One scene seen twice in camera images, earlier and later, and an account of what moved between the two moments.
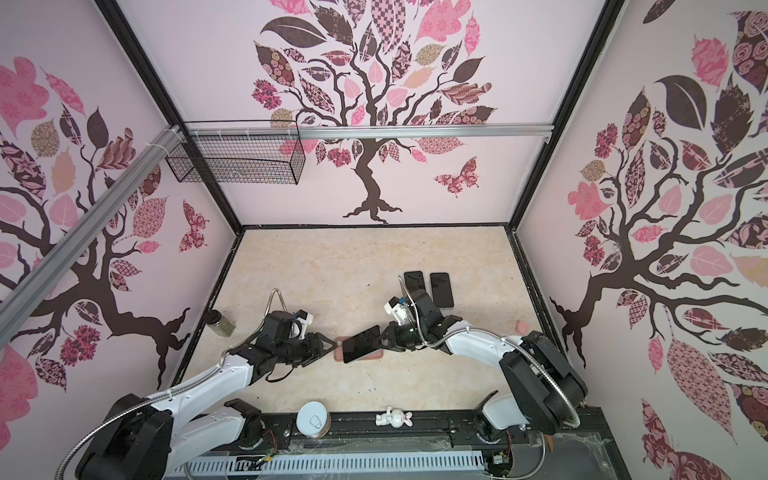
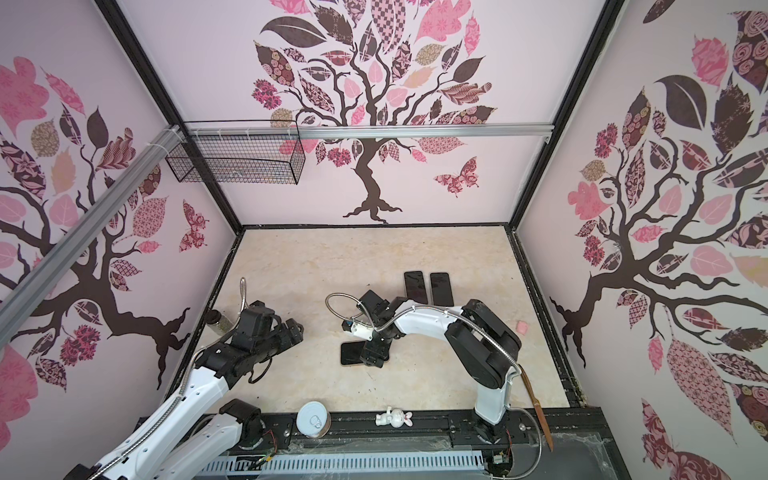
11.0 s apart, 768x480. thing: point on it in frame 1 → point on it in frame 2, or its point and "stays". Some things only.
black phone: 415,282 stays
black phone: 442,290 stays
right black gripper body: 405,336 → 379,347
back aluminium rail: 518,132 stays
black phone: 361,344 stays
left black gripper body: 299,352 → 279,340
